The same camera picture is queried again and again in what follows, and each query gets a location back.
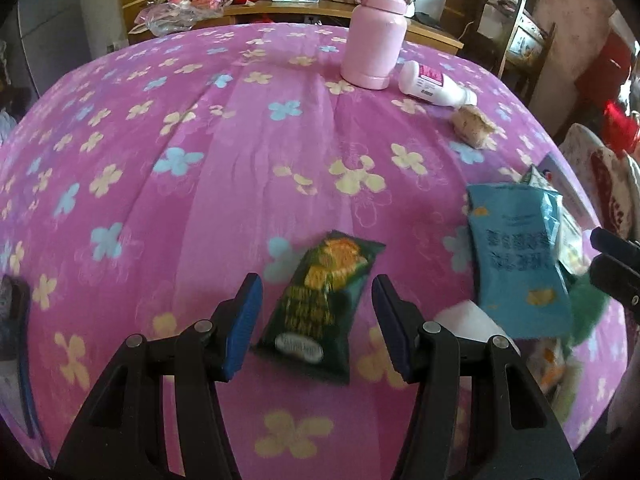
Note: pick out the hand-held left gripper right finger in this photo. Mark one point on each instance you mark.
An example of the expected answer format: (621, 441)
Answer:
(390, 325)

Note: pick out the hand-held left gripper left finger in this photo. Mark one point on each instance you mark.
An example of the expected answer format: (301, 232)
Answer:
(245, 325)

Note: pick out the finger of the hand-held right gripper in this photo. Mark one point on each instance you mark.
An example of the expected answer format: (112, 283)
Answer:
(615, 277)
(615, 245)

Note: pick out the blue snack packet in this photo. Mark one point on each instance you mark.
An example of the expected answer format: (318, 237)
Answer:
(515, 260)

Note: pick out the green fuzzy object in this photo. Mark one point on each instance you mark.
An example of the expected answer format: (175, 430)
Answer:
(587, 305)

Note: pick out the white green snack packet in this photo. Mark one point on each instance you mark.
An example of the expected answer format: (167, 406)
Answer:
(570, 240)

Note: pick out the white red patterned pillow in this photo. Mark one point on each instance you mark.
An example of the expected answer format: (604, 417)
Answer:
(610, 185)

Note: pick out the white paper box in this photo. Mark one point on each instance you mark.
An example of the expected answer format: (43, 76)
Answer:
(465, 322)

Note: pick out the blue white flat box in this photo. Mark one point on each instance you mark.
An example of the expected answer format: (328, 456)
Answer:
(567, 182)

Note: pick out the yellow green snack packet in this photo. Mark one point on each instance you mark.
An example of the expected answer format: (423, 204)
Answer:
(555, 365)

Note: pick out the pink floral blanket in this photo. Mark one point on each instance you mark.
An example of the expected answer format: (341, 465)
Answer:
(175, 210)

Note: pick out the red cloth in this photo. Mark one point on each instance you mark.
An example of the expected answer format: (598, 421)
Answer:
(617, 70)

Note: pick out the crumpled brown paper wrapper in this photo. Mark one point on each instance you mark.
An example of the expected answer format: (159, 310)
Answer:
(472, 127)

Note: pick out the wooden chair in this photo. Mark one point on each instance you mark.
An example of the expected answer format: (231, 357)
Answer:
(525, 40)

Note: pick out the grey dark cloth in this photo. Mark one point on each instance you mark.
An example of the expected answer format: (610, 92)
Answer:
(15, 350)

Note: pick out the white bottle with pink label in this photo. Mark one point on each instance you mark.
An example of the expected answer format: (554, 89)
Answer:
(425, 82)

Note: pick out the pink water bottle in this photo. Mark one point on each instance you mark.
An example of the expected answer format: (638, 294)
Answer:
(372, 40)

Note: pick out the clear plastic bags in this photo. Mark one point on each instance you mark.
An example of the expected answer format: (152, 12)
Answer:
(175, 17)

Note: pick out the wooden desk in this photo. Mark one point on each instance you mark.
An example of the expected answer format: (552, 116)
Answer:
(300, 10)

